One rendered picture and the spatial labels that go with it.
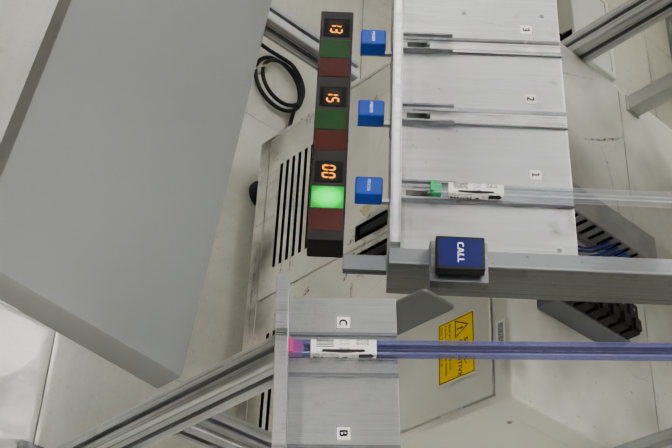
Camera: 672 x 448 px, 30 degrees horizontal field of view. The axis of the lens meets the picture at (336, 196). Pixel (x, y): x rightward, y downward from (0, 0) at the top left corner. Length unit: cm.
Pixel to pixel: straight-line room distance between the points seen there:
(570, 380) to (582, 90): 56
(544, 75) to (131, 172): 51
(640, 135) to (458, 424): 72
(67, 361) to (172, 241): 67
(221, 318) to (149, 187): 87
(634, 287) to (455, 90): 31
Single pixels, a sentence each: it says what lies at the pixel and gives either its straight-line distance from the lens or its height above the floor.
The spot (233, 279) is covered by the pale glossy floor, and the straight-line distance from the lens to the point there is 220.
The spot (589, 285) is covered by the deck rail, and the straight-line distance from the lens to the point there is 136.
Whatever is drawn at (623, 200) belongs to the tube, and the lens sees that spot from 140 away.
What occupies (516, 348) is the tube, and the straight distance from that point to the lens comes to 117.
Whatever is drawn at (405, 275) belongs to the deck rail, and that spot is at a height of 72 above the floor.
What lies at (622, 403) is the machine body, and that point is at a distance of 178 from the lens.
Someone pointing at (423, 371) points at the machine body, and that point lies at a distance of 170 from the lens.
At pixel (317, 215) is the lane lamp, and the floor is 65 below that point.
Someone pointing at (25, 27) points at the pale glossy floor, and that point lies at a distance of 217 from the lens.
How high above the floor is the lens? 150
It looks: 37 degrees down
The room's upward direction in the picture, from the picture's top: 60 degrees clockwise
